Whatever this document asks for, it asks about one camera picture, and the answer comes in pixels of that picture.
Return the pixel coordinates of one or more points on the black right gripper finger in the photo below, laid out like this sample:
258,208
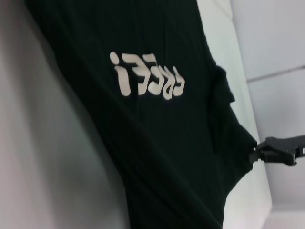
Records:
258,152

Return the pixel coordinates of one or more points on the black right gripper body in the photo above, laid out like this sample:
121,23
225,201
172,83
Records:
286,150

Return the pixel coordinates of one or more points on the black shirt with white print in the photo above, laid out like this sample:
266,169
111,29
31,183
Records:
143,131

